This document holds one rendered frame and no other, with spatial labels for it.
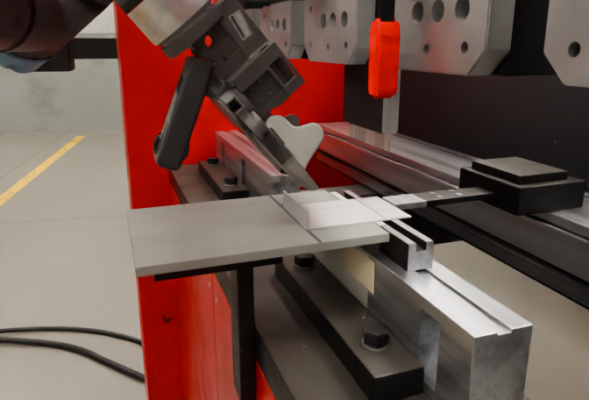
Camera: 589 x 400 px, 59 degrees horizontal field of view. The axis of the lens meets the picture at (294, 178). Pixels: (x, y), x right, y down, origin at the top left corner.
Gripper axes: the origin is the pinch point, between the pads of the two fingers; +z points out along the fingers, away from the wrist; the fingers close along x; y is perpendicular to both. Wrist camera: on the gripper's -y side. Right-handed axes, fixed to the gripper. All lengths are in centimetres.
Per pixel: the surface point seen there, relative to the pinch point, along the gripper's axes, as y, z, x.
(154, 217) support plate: -14.8, -6.2, 5.6
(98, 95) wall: -58, 25, 720
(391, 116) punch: 12.2, 0.8, -4.1
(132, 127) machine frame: -15, -4, 86
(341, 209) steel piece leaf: 1.9, 7.5, 0.7
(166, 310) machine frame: -45, 40, 86
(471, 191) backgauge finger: 16.8, 19.6, 0.9
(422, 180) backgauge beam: 19.5, 28.2, 23.7
